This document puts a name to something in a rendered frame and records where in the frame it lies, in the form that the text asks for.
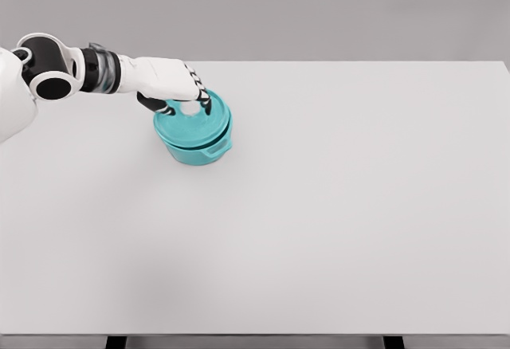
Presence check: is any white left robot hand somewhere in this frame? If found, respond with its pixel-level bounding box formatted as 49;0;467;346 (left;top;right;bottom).
133;57;212;118

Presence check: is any teal pot lid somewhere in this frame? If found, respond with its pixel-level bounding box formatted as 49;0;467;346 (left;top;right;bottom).
153;88;232;151

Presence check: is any teal pot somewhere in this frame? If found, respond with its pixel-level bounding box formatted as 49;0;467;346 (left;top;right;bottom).
155;106;233;167

